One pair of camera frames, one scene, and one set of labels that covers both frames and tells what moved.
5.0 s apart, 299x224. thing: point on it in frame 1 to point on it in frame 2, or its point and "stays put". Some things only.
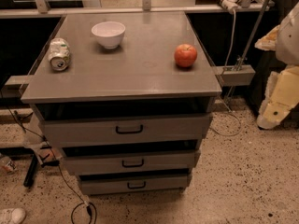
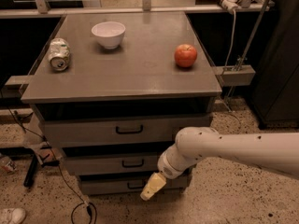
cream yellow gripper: (289, 41) to (167, 168)
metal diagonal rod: (252, 36) stays put
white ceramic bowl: (108, 34) stays put
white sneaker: (14, 216) stays put
